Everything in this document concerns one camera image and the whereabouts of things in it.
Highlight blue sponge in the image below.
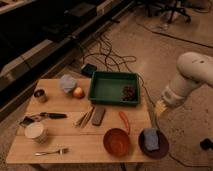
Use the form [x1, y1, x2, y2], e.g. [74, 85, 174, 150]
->
[144, 128, 159, 151]

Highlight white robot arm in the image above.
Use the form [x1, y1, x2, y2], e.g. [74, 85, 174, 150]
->
[154, 52, 213, 117]

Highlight dark purple bowl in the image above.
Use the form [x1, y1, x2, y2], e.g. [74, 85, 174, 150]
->
[138, 131, 169, 159]

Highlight red bowl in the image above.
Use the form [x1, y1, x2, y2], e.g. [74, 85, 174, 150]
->
[103, 128, 130, 157]

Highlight dark grape bunch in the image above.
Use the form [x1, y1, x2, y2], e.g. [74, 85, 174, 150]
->
[122, 86, 136, 101]

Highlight green plastic tray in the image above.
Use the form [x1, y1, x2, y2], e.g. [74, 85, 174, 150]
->
[88, 71, 141, 106]

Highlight black object on floor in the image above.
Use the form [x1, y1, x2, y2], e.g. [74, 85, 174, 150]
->
[200, 138, 213, 150]

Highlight wooden chopstick pair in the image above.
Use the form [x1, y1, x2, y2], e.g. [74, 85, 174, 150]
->
[75, 108, 94, 128]

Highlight black power adapter box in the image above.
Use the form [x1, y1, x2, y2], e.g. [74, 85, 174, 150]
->
[81, 63, 97, 77]

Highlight red yellow apple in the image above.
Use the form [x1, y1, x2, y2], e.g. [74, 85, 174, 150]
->
[73, 87, 84, 99]

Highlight light blue crumpled cloth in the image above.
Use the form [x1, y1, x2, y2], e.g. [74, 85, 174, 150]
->
[59, 74, 77, 93]

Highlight black office chair base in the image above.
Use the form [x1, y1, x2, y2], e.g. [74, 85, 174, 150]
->
[145, 0, 191, 24]

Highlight silver fork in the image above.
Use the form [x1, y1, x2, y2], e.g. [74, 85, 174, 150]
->
[35, 148, 69, 156]

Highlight wooden table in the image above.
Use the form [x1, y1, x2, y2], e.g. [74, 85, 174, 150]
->
[6, 79, 151, 164]

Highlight white paper cup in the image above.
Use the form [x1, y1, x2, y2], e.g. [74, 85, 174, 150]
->
[24, 122, 47, 143]

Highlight black floor cables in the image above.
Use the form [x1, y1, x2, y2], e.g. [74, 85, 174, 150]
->
[71, 31, 158, 111]

